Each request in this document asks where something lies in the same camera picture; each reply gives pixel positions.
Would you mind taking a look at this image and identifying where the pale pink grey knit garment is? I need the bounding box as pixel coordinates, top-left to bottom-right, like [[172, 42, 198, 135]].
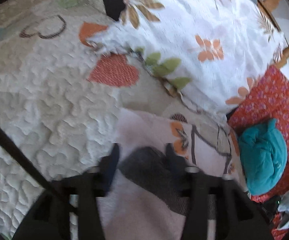
[[98, 107, 248, 240]]

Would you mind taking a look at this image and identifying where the teal folded cloth bundle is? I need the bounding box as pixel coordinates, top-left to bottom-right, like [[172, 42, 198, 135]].
[[238, 118, 287, 196]]

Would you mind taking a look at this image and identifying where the heart pattern quilted bedspread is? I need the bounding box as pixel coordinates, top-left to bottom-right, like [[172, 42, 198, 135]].
[[0, 0, 238, 240]]

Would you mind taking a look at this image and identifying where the red floral blanket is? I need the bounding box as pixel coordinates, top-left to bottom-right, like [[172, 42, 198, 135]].
[[227, 64, 289, 240]]

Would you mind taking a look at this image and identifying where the white floral pillow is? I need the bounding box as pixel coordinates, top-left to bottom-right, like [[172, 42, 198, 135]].
[[87, 0, 284, 115]]

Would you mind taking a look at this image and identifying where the black cable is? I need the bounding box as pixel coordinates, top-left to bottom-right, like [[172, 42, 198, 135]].
[[0, 113, 60, 198]]

